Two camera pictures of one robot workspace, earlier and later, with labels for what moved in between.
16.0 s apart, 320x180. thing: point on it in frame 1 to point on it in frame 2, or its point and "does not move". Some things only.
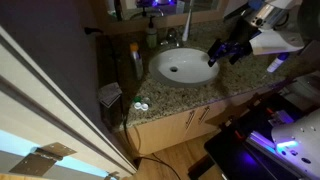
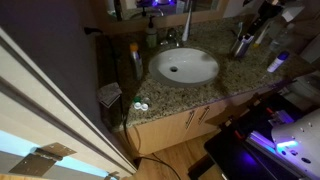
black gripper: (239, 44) to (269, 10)
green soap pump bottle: (151, 35) does not move
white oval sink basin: (183, 67) does not move
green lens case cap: (137, 99) does not move
